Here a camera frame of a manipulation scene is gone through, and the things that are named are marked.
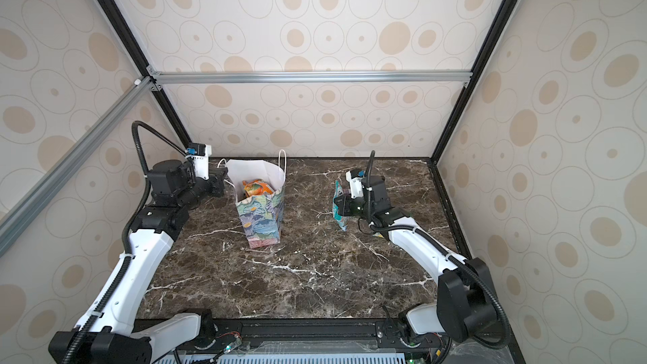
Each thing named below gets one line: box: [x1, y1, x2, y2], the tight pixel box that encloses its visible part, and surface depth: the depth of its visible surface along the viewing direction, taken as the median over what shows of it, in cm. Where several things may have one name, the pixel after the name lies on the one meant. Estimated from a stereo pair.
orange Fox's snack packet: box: [242, 178, 276, 198], surface depth 86 cm
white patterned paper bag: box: [225, 149, 287, 249], surface depth 85 cm
